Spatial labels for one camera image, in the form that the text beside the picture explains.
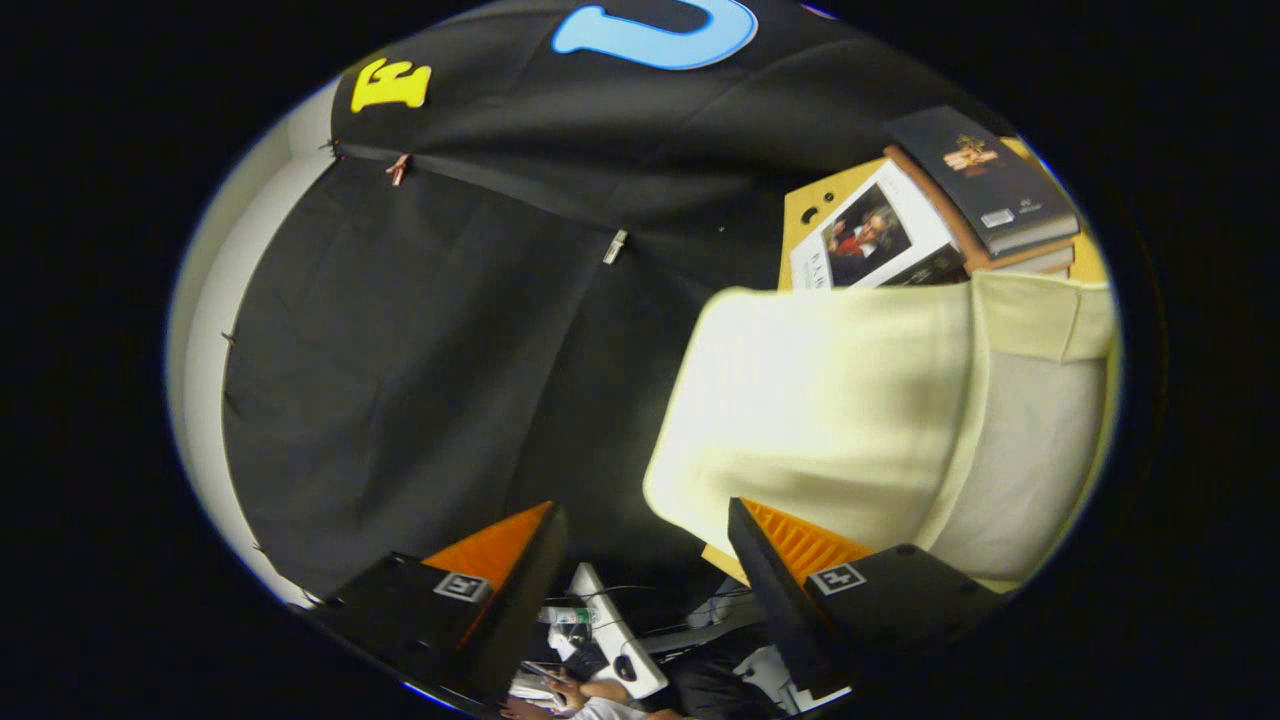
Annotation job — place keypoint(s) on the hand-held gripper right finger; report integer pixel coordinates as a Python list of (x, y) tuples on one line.
[(770, 600)]

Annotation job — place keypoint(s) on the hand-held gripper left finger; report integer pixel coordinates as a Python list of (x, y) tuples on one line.
[(515, 610)]

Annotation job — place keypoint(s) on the grey fabric storage box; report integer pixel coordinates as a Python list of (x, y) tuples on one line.
[(820, 400)]

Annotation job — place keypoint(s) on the white desk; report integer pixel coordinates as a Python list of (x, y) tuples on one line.
[(610, 625)]

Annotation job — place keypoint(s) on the white clothes clip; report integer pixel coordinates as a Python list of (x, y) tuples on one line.
[(614, 247)]

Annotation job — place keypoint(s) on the white portrait book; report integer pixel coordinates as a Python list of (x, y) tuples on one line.
[(900, 200)]

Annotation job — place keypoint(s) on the brown book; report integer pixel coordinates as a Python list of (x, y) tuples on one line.
[(1040, 260)]

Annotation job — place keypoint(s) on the pink clothes clip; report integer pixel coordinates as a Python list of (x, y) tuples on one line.
[(398, 168)]

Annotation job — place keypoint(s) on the black hardcover book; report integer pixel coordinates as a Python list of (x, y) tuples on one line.
[(980, 190)]

